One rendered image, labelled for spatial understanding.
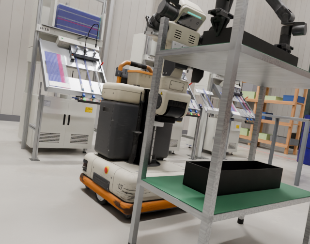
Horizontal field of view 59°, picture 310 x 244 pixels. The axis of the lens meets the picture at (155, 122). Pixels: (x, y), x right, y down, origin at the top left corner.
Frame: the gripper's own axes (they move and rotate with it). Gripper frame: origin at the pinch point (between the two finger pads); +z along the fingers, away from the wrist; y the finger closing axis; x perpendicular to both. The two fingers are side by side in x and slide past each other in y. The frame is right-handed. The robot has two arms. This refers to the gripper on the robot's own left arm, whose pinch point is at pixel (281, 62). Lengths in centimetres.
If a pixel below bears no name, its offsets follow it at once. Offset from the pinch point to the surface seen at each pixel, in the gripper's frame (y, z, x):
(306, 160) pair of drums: 405, 98, 139
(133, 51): 82, -45, 278
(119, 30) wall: 170, -129, 485
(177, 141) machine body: 142, 82, 220
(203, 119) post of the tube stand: 172, 44, 201
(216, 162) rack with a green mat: -73, 50, -22
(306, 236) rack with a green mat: 14, 93, -22
